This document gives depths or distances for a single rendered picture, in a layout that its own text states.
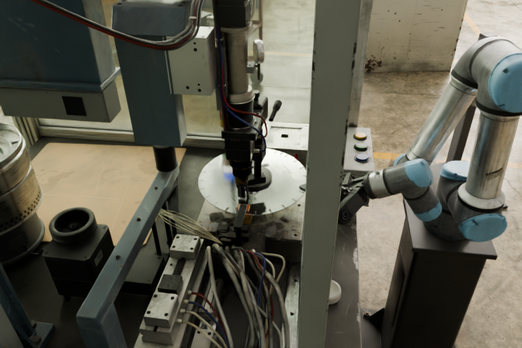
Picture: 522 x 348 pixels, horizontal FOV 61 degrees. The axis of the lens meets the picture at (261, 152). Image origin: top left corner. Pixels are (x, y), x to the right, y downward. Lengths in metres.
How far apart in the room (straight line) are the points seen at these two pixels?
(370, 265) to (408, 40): 2.56
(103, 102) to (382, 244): 1.81
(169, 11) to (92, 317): 0.59
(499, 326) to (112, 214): 1.73
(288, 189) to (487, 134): 0.54
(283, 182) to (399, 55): 3.28
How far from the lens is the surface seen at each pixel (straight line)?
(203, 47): 0.89
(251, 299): 1.11
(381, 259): 2.46
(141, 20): 0.92
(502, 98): 1.11
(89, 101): 1.12
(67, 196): 1.75
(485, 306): 2.42
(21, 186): 1.41
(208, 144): 1.86
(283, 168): 1.38
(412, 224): 1.56
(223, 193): 1.30
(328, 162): 0.48
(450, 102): 1.28
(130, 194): 1.67
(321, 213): 0.53
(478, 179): 1.28
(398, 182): 1.21
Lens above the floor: 1.76
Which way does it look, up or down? 34 degrees down
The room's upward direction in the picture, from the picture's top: 1 degrees counter-clockwise
